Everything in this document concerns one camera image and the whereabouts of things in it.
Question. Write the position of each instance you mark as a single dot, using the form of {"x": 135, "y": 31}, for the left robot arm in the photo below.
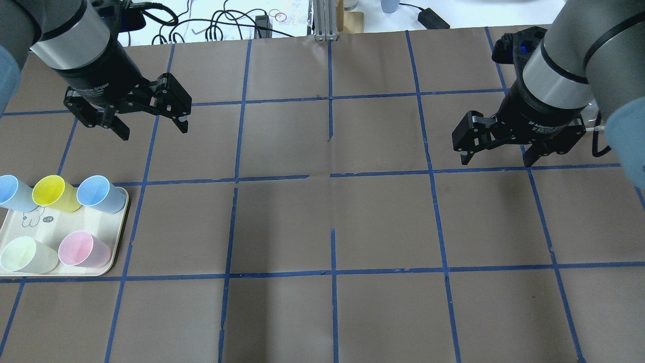
{"x": 79, "y": 41}

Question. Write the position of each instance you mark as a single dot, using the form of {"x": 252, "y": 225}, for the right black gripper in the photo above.
{"x": 536, "y": 118}

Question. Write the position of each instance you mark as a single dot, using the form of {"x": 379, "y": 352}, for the pink plastic cup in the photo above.
{"x": 82, "y": 249}

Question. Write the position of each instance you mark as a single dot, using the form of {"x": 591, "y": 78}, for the pale green plastic cup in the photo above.
{"x": 26, "y": 255}

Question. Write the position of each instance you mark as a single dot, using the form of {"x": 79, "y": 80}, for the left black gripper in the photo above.
{"x": 103, "y": 73}

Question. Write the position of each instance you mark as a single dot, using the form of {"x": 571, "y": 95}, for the light blue corner cup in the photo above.
{"x": 16, "y": 195}

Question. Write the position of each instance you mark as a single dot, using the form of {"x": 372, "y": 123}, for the aluminium frame post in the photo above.
{"x": 324, "y": 20}

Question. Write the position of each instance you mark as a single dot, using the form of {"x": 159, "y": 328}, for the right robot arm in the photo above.
{"x": 592, "y": 52}

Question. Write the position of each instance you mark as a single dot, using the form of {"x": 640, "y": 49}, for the light blue inner cup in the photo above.
{"x": 98, "y": 193}

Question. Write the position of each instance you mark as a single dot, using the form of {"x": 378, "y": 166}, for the black power adapter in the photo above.
{"x": 431, "y": 20}

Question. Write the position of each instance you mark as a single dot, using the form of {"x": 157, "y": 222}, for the wooden stand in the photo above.
{"x": 349, "y": 20}

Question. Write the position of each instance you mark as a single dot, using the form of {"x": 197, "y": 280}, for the yellow plastic cup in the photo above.
{"x": 54, "y": 192}

